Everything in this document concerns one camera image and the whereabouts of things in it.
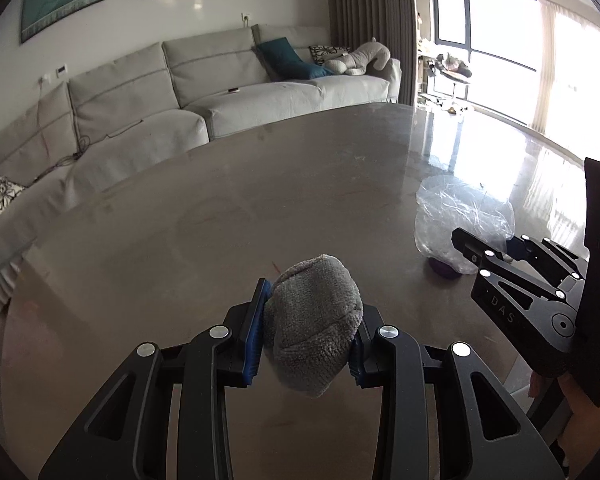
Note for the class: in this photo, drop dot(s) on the small round purple container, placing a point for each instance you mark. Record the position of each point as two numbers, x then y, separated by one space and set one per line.
442 271

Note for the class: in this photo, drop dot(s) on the dark framed window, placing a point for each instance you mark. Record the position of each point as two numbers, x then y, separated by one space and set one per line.
450 15

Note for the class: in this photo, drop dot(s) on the swivel chair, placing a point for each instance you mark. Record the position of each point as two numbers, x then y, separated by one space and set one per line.
452 72

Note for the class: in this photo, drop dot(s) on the white wall socket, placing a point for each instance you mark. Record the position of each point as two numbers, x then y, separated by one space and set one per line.
245 19

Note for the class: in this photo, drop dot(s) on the grey plush toy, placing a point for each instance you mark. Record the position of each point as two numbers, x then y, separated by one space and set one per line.
365 55

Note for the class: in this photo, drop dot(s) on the curved mountain wall painting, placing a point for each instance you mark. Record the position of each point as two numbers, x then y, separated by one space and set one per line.
60 0

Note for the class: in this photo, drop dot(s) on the grey fuzzy cloth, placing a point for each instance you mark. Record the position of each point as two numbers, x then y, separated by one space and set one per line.
315 325

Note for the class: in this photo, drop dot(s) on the teal pillow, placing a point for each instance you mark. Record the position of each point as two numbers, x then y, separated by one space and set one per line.
285 60

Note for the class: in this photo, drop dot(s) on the clear plastic bag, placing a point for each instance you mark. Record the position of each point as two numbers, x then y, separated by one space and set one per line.
455 210

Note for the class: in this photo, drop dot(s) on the sheer white curtain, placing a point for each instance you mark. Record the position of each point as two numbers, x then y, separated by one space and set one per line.
580 70

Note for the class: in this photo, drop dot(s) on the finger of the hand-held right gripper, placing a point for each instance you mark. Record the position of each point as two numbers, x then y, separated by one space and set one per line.
500 267
516 248

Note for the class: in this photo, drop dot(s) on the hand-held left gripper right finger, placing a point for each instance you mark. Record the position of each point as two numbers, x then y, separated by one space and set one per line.
358 357

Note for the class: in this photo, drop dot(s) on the person's right hand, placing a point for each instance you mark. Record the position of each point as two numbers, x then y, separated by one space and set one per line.
585 420

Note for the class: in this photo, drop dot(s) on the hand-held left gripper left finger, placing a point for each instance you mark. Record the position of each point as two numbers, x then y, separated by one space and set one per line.
257 332

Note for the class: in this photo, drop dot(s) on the small floral pillow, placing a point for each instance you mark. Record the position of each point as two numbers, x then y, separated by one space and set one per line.
325 52

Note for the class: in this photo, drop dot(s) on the light grey sofa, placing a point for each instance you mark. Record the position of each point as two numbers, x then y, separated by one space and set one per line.
130 105

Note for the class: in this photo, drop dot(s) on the grey curtain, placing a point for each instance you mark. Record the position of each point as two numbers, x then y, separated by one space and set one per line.
370 10

